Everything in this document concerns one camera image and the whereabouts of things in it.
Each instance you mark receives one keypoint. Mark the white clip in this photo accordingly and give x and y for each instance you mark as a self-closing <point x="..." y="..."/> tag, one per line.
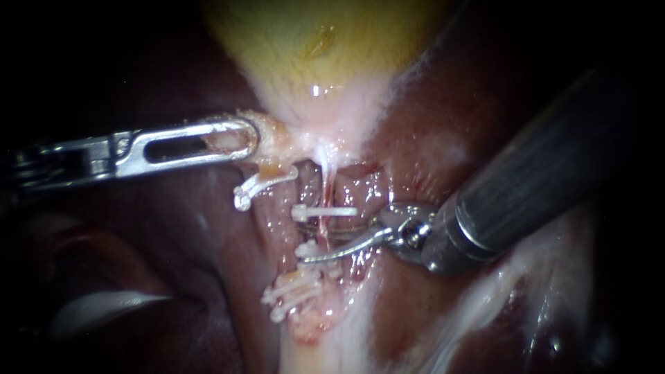
<point x="296" y="304"/>
<point x="309" y="248"/>
<point x="293" y="288"/>
<point x="254" y="187"/>
<point x="327" y="212"/>

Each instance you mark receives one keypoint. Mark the left arm instrument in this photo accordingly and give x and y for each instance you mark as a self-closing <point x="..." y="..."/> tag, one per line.
<point x="78" y="161"/>

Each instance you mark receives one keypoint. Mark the gallbladder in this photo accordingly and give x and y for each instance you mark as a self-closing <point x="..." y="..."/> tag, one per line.
<point x="311" y="67"/>

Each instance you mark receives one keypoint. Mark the dark right arm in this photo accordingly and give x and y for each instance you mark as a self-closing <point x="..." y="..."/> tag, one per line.
<point x="550" y="156"/>

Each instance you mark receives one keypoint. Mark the right arm instrument jaw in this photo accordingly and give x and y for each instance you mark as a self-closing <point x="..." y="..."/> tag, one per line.
<point x="350" y="234"/>
<point x="353" y="245"/>

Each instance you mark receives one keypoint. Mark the dark red liver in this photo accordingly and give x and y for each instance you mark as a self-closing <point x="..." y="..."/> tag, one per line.
<point x="171" y="244"/>

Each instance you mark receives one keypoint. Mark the right arm instrument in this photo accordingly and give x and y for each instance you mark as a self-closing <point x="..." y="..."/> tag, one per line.
<point x="447" y="239"/>

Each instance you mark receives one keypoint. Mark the left arm instrument jaw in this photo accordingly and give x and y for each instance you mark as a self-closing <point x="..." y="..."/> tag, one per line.
<point x="192" y="165"/>

